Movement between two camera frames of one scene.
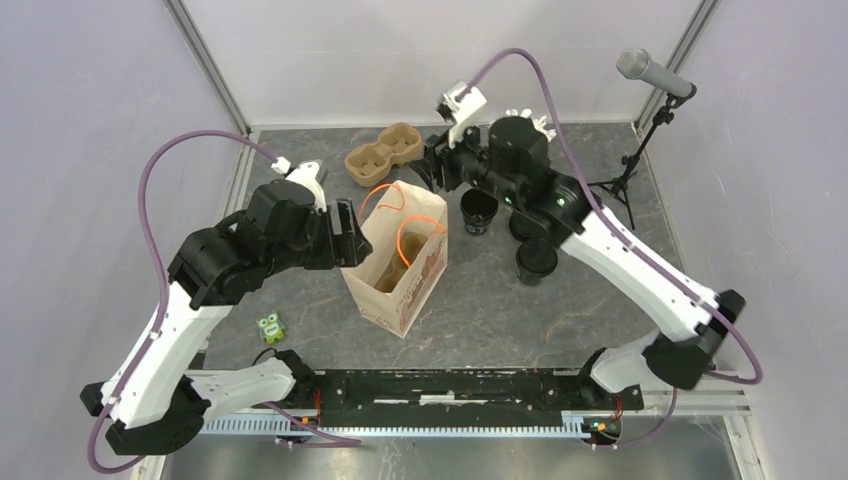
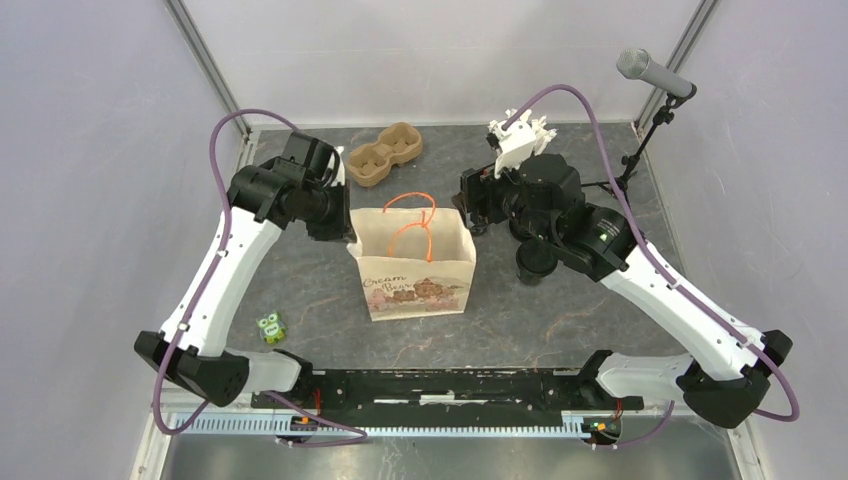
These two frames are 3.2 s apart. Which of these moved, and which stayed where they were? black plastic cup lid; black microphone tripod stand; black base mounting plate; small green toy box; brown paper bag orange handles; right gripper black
Moved: brown paper bag orange handles; right gripper black
Stayed: black base mounting plate; black microphone tripod stand; small green toy box; black plastic cup lid
